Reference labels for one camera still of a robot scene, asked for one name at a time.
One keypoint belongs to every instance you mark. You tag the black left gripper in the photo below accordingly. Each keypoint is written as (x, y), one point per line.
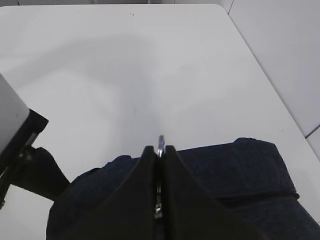
(34, 170)

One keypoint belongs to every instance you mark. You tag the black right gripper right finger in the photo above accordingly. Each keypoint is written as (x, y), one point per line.
(190, 212)

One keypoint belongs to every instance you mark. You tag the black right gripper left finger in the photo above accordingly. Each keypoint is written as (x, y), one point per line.
(128, 214)

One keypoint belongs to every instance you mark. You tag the dark navy lunch bag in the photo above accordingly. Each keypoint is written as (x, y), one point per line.
(248, 177)

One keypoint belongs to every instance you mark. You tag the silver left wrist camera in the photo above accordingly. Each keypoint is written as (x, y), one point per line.
(19, 125)

